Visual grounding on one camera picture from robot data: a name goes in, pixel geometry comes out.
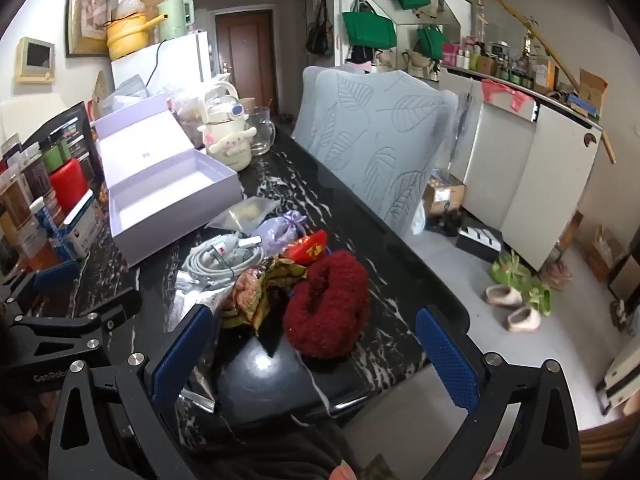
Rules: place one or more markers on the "bamboo stick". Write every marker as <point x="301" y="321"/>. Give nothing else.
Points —
<point x="540" y="35"/>

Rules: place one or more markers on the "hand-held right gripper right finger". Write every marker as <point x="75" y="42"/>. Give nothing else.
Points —
<point x="447" y="355"/>

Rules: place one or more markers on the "red pouch with gold print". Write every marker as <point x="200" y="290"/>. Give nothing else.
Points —
<point x="307" y="247"/>

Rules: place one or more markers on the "lavender gift box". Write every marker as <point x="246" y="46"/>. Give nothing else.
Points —
<point x="165" y="160"/>

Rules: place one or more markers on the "open cardboard box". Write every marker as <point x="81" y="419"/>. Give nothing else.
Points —
<point x="590" y="85"/>

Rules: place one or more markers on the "yellow pot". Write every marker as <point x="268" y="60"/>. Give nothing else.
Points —
<point x="127" y="35"/>

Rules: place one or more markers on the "pink slipper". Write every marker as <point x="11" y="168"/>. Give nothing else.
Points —
<point x="502" y="295"/>
<point x="522" y="317"/>

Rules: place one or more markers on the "green label jar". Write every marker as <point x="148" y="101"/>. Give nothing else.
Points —
<point x="54" y="157"/>

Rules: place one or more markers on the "white fridge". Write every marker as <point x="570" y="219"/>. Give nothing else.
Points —
<point x="175" y="65"/>

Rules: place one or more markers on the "frosted clear snack packet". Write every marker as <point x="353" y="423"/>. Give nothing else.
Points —
<point x="245" y="215"/>

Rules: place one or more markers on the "white cabinet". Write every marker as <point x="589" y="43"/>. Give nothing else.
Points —
<point x="550" y="160"/>

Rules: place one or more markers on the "plastic bag with food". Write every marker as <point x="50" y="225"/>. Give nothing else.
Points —
<point x="190" y="110"/>

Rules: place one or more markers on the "grey plastic pouch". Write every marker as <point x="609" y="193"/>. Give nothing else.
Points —
<point x="125" y="92"/>

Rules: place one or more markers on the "blue and white box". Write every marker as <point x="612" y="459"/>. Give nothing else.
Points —
<point x="75" y="230"/>

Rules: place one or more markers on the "beige intercom panel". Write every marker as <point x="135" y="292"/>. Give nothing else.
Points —
<point x="35" y="57"/>

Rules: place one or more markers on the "red fluffy scrunchie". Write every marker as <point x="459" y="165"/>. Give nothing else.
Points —
<point x="325" y="305"/>

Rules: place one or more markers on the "gold framed picture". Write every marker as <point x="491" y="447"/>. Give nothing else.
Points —
<point x="87" y="10"/>

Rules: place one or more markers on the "black printed pouch bag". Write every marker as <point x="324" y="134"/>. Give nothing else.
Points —
<point x="75" y="125"/>

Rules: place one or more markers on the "glass mug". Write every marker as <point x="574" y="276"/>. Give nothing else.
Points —
<point x="260" y="130"/>

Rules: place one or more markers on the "purple sachet pouch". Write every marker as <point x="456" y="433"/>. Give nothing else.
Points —
<point x="277" y="235"/>

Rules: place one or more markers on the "person's left hand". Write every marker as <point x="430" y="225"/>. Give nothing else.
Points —
<point x="20" y="420"/>

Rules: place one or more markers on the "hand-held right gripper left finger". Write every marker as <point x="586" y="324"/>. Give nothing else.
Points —
<point x="182" y="355"/>

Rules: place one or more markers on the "light green electric kettle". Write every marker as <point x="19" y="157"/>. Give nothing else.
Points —
<point x="172" y="17"/>

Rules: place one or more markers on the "row of cosmetic bottles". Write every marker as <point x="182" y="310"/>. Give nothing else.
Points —
<point x="500" y="65"/>

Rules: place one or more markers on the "black box with white stripes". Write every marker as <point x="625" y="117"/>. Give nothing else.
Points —
<point x="480" y="240"/>

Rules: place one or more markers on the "red canister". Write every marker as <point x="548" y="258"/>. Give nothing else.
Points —
<point x="70" y="185"/>

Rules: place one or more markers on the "clear plastic bag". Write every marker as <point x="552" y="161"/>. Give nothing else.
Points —
<point x="200" y="310"/>

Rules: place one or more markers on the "black hanging bag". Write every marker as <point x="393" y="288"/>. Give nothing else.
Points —
<point x="319" y="30"/>

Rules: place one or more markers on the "green slipper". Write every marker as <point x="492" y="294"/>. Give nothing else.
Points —
<point x="507" y="270"/>
<point x="540" y="300"/>

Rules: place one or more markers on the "pink cloth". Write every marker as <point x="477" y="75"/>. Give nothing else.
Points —
<point x="500" y="92"/>

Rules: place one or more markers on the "woven fan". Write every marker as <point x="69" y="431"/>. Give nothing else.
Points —
<point x="100" y="87"/>

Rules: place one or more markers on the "brown door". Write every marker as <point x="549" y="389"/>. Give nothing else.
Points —
<point x="247" y="55"/>

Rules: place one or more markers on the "cream kettle-shaped bottle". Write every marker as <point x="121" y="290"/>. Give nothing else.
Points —
<point x="227" y="130"/>

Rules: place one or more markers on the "colourful foil snack packet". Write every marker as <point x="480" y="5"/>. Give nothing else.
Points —
<point x="265" y="290"/>

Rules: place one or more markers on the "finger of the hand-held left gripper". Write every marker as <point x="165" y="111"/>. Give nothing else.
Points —
<point x="55" y="275"/>
<point x="117" y="310"/>

